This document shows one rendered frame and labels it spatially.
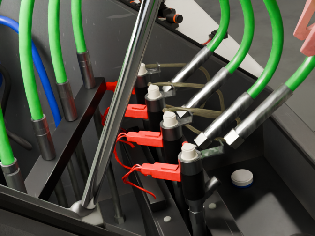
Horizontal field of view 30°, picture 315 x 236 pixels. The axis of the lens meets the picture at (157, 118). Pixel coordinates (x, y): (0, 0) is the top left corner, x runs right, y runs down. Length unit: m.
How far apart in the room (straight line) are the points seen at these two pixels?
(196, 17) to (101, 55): 0.48
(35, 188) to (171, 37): 0.39
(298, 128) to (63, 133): 0.41
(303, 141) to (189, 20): 0.51
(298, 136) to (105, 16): 0.37
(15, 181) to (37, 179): 0.06
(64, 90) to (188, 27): 0.60
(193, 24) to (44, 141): 0.70
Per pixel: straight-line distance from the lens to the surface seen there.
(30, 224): 0.28
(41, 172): 0.73
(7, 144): 0.64
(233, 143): 0.70
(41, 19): 0.92
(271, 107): 0.69
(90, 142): 1.02
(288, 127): 1.01
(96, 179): 0.29
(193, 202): 0.73
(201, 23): 1.35
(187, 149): 0.69
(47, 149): 0.74
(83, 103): 0.85
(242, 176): 1.08
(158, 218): 0.80
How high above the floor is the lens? 1.51
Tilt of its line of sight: 31 degrees down
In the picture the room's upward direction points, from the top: 9 degrees counter-clockwise
